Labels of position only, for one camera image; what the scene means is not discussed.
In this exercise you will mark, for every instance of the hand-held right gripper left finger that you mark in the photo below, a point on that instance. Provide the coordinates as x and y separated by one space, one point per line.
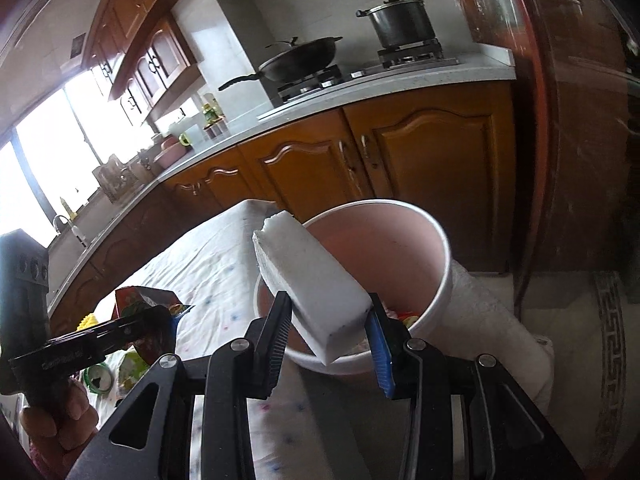
277 342

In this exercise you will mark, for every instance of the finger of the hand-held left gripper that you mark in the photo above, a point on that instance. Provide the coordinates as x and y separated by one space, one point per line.
75 355

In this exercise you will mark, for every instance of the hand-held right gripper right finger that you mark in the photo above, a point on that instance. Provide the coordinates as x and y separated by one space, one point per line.
382 360

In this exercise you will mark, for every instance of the white foam block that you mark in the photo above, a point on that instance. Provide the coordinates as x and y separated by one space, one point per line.
310 280

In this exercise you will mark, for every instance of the red wrapper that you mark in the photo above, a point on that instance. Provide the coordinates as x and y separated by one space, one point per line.
145 300

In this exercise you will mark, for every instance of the pink bin with white rim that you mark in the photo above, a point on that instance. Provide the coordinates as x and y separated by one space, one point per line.
380 245

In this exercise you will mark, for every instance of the person's left hand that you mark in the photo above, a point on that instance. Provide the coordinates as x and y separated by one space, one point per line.
55 425

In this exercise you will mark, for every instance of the crushed green can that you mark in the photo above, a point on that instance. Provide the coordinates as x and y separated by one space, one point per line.
100 377

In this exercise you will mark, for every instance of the yellow foam fruit net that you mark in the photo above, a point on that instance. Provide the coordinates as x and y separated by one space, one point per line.
85 322

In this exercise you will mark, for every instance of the green snack pouch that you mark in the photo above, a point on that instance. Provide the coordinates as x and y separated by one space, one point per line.
132 367

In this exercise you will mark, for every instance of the chrome kitchen faucet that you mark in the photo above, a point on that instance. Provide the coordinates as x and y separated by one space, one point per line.
80 237

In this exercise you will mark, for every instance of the yellow dish soap bottle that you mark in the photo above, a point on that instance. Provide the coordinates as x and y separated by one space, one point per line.
65 207

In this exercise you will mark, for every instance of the white floral tablecloth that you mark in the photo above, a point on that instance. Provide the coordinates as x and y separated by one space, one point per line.
215 260

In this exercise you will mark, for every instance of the kitchen window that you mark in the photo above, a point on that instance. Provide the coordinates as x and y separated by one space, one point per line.
50 160

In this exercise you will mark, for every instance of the wooden utensil rack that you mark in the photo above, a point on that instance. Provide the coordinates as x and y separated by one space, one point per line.
112 180

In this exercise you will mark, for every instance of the pink basin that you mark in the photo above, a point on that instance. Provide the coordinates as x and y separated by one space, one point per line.
167 157

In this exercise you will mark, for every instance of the wooden base cabinets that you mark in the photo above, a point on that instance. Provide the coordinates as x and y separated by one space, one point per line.
425 160

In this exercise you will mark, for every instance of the set of spice jars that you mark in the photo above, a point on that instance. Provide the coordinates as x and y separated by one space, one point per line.
216 130

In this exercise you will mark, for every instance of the small green cup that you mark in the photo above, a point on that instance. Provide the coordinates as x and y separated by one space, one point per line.
185 140

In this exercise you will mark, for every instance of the green label bottle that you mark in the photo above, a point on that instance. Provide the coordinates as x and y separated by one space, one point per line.
207 115

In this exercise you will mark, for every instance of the yellow oil bottle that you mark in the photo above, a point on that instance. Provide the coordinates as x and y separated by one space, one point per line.
217 111

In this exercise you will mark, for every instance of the gas stove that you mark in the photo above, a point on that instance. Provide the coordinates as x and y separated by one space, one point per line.
320 82

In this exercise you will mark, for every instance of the grey kitchen countertop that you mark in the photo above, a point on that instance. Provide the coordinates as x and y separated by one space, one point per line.
400 85

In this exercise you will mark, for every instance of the black wok with lid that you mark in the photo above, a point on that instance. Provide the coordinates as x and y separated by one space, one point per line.
305 57

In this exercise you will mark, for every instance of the brown wooden door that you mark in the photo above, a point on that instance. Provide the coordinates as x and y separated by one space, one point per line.
575 135

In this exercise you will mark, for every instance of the dark steel stock pot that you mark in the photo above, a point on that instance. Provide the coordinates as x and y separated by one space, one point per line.
400 22

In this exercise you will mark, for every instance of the wooden wall cabinets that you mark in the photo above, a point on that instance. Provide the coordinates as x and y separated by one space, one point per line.
150 60

